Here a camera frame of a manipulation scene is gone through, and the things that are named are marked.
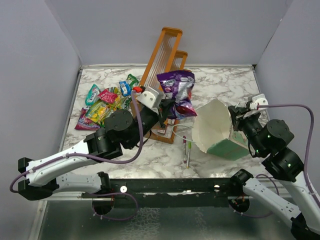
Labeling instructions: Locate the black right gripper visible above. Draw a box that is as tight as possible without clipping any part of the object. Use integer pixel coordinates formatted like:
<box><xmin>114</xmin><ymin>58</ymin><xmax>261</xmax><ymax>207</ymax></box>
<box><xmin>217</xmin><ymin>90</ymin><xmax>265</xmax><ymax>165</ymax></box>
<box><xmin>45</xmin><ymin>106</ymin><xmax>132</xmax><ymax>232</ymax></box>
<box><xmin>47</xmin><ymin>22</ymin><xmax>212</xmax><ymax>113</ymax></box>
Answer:
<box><xmin>228</xmin><ymin>104</ymin><xmax>266</xmax><ymax>155</ymax></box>

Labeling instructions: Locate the purple white snack packet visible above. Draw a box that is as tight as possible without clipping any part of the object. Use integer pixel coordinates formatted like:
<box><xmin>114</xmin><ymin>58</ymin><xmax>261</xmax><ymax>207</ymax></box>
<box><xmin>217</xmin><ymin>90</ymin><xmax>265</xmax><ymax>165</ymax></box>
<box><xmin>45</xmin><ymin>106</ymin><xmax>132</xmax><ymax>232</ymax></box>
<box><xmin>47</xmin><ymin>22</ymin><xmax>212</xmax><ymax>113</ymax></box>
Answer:
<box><xmin>157</xmin><ymin>70</ymin><xmax>197</xmax><ymax>120</ymax></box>

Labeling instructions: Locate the green patterned paper bag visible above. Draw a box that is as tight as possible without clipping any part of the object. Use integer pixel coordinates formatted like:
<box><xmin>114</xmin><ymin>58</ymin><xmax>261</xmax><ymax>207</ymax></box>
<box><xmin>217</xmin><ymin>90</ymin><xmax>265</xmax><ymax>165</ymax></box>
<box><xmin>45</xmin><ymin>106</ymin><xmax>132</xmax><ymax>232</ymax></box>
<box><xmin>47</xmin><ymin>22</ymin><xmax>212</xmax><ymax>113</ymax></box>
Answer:
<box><xmin>189</xmin><ymin>99</ymin><xmax>249</xmax><ymax>161</ymax></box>

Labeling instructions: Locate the blue white snack packet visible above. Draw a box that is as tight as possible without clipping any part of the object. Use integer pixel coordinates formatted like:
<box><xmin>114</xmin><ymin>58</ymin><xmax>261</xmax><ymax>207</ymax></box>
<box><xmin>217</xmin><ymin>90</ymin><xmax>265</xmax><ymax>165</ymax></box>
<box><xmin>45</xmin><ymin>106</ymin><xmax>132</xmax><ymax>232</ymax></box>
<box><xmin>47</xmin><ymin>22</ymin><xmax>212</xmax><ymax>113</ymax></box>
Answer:
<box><xmin>119</xmin><ymin>81</ymin><xmax>132</xmax><ymax>97</ymax></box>

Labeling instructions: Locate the green apple tea packet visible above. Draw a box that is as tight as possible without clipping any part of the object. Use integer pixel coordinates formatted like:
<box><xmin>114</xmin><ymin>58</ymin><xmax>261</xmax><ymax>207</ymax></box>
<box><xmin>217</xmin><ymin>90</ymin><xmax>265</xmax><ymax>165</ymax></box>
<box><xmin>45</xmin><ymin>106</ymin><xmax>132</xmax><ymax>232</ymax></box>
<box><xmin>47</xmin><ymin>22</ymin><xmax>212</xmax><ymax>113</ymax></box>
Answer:
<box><xmin>126</xmin><ymin>73</ymin><xmax>140</xmax><ymax>90</ymax></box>

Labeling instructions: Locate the yellow green striped packet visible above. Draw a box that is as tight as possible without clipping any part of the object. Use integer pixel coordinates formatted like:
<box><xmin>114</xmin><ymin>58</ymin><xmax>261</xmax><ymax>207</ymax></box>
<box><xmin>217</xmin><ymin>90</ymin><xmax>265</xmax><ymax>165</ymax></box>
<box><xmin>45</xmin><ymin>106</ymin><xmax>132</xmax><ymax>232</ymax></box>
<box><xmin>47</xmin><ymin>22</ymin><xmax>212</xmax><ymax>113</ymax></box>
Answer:
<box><xmin>108</xmin><ymin>86</ymin><xmax>132</xmax><ymax>110</ymax></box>

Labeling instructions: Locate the green Fox's snack packet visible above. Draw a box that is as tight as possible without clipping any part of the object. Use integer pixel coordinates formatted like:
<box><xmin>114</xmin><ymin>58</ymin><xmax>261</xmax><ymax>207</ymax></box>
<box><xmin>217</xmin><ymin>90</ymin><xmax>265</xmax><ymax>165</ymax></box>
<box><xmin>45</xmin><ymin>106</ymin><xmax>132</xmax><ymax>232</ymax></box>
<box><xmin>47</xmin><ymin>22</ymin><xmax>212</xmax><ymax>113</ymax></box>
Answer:
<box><xmin>99</xmin><ymin>109</ymin><xmax>114</xmax><ymax>128</ymax></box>

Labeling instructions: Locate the red snack packet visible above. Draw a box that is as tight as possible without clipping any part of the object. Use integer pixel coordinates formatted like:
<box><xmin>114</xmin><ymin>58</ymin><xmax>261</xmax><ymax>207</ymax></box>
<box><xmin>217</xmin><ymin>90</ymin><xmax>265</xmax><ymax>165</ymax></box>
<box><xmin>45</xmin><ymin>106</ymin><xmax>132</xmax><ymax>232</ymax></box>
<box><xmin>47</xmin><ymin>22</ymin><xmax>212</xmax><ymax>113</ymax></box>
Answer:
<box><xmin>97</xmin><ymin>87</ymin><xmax>118</xmax><ymax>104</ymax></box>

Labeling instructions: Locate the yellow fruit snack packet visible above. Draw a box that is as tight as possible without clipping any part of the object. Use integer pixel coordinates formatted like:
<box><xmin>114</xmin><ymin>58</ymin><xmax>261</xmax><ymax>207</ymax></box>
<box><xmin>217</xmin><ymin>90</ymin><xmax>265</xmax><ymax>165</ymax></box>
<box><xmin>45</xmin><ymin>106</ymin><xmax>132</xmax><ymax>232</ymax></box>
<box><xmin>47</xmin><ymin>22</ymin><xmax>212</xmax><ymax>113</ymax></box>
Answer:
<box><xmin>85</xmin><ymin>99</ymin><xmax>111</xmax><ymax>125</ymax></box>

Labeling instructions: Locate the teal snack packet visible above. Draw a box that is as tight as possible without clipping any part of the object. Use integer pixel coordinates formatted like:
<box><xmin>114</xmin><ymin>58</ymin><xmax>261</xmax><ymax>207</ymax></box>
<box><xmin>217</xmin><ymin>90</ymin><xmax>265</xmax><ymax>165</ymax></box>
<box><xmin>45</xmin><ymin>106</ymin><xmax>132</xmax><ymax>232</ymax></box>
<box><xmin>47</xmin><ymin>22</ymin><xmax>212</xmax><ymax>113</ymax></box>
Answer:
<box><xmin>84</xmin><ymin>84</ymin><xmax>101</xmax><ymax>106</ymax></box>

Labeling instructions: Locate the purple berry snack packet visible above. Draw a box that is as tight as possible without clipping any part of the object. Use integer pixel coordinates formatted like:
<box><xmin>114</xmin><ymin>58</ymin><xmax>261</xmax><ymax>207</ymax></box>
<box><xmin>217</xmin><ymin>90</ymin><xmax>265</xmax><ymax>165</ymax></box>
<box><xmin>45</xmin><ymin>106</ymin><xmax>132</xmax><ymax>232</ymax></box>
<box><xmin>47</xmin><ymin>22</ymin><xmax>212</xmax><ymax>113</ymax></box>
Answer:
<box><xmin>74</xmin><ymin>107</ymin><xmax>100</xmax><ymax>131</ymax></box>

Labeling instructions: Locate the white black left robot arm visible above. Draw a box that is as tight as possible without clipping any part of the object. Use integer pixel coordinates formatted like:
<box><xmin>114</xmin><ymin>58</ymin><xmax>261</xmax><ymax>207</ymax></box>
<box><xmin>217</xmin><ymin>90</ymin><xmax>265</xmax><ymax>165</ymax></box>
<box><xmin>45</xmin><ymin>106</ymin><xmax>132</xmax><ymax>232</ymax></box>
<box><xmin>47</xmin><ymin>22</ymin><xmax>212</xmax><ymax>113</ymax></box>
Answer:
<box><xmin>14</xmin><ymin>99</ymin><xmax>174</xmax><ymax>201</ymax></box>

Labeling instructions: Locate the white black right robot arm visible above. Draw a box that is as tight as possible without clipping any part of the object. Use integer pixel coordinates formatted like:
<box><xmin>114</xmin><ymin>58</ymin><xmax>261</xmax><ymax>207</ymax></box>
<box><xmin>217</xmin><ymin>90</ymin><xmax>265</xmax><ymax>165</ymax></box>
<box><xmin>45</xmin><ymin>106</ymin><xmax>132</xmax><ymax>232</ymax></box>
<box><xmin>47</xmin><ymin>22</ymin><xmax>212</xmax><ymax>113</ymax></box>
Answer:
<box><xmin>228</xmin><ymin>105</ymin><xmax>320</xmax><ymax>240</ymax></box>

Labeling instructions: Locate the red white small box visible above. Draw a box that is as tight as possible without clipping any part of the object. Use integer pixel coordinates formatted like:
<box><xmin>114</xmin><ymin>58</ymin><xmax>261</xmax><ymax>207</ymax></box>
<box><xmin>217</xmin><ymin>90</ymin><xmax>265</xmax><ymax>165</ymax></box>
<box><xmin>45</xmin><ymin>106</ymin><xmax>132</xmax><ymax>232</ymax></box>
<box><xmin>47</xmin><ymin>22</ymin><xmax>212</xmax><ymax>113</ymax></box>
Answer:
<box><xmin>157</xmin><ymin>128</ymin><xmax>167</xmax><ymax>135</ymax></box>

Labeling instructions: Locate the green capped marker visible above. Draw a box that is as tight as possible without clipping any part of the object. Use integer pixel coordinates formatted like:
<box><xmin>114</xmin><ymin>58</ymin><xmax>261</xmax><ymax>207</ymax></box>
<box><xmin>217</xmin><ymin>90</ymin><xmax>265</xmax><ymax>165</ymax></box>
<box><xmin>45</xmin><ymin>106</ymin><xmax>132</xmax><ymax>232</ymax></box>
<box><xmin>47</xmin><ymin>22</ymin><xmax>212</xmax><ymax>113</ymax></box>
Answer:
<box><xmin>185</xmin><ymin>141</ymin><xmax>192</xmax><ymax>169</ymax></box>

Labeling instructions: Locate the orange wooden tiered rack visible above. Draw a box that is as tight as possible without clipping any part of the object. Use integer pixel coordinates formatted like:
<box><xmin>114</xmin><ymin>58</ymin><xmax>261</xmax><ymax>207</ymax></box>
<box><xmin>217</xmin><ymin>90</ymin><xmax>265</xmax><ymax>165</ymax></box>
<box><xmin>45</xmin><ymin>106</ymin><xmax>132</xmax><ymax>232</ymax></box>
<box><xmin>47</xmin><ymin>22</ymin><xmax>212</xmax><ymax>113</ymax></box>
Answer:
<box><xmin>140</xmin><ymin>27</ymin><xmax>188</xmax><ymax>144</ymax></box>

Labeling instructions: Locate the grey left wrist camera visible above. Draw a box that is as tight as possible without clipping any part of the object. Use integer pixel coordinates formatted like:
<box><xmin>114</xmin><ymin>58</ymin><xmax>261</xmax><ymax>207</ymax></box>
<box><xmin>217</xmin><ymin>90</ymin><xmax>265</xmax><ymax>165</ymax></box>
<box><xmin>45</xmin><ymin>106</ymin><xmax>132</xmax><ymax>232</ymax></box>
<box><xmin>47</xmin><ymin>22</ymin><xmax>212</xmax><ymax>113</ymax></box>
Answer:
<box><xmin>133</xmin><ymin>86</ymin><xmax>164</xmax><ymax>114</ymax></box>

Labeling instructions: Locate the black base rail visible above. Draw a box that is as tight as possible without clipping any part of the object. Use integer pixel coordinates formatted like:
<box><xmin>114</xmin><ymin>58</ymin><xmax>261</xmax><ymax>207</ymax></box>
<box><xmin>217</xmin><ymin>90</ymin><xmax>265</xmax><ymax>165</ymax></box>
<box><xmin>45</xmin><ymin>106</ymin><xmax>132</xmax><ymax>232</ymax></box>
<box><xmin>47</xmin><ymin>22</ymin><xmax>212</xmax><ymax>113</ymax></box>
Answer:
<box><xmin>81</xmin><ymin>177</ymin><xmax>244</xmax><ymax>209</ymax></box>

